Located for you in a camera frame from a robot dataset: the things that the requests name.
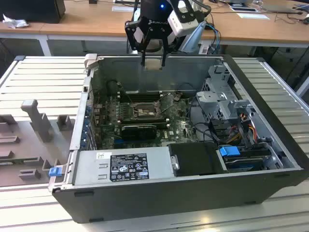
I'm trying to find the black internal case cable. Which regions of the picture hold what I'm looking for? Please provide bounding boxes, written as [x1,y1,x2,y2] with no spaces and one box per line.
[187,96,219,144]

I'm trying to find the pale blue teach pendant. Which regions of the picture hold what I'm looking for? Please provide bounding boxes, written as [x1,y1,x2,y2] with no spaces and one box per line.
[181,20,208,53]

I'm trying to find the silver CPU plate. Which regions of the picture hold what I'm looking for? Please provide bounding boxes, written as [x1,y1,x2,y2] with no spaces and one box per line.
[144,58,163,71]

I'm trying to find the black plastic drive shroud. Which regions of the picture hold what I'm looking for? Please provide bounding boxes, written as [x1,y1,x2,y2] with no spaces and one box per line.
[167,142,229,177]

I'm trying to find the silver metal drive cage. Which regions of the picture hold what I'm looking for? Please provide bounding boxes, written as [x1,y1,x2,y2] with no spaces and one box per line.
[195,64,256,121]

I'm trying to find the green RAM stick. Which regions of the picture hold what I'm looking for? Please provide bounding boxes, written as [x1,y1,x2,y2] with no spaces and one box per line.
[0,158,26,166]

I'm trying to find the silver shroud latch handle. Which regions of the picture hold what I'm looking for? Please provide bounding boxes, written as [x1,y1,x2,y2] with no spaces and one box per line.
[170,156,181,171]

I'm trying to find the grey case corner bracket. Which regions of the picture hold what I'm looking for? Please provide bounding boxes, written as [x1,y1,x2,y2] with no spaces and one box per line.
[84,53,98,71]

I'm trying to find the grey laptop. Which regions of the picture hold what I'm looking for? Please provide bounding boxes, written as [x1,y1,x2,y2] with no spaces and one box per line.
[260,0,308,14]

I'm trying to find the green motherboard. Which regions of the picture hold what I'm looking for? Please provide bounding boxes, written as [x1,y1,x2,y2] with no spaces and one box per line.
[93,93,201,149]

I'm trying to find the white paper sheet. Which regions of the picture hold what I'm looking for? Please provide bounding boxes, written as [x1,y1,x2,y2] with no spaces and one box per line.
[236,12,270,20]

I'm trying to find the crumpled white paper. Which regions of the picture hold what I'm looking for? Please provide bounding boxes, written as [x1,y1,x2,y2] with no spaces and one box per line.
[2,14,30,29]

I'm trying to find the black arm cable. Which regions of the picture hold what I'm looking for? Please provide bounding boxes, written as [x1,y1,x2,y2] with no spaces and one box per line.
[192,0,213,25]

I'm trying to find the blue cable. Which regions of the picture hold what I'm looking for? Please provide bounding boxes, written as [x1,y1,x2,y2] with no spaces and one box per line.
[206,21,222,54]

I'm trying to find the black open PC case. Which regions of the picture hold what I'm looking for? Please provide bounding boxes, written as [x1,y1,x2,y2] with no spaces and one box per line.
[48,53,305,224]

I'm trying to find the black graphics card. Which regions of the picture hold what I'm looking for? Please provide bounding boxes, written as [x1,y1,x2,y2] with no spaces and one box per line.
[120,124,157,140]

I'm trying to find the coloured power wire bundle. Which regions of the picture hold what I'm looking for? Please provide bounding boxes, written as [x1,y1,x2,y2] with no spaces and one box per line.
[229,122,257,144]

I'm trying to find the silver power supply unit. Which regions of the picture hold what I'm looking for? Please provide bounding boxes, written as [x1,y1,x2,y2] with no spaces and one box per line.
[72,147,174,186]

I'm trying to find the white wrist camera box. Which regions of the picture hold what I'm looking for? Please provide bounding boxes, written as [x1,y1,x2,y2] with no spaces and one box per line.
[168,9,199,37]

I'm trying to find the black PSU label sticker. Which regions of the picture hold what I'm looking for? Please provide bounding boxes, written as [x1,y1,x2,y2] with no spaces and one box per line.
[110,152,150,181]

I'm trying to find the CPU socket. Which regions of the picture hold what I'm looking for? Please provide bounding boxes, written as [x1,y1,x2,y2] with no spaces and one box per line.
[131,101,162,119]

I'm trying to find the grey parts rack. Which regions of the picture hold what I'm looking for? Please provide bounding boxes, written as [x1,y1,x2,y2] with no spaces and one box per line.
[0,99,75,188]

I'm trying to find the blue disk carrier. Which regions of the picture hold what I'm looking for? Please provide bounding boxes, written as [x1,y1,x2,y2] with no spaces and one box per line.
[219,145,265,173]

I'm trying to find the wooden desk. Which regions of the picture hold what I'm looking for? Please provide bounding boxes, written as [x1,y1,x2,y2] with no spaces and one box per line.
[0,0,309,49]

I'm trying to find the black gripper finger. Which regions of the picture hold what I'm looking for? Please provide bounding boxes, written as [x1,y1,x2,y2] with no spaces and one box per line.
[161,28,170,67]
[125,21,153,67]

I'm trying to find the black RAM stick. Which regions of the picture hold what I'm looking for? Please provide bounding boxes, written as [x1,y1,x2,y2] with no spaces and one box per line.
[119,92,163,102]
[120,116,168,128]

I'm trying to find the thin wire locking lever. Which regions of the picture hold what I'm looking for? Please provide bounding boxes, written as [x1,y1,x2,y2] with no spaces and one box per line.
[127,92,136,109]
[158,93,176,114]

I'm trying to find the black computer tower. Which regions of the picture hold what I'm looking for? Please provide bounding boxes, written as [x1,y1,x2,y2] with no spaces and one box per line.
[0,0,66,24]

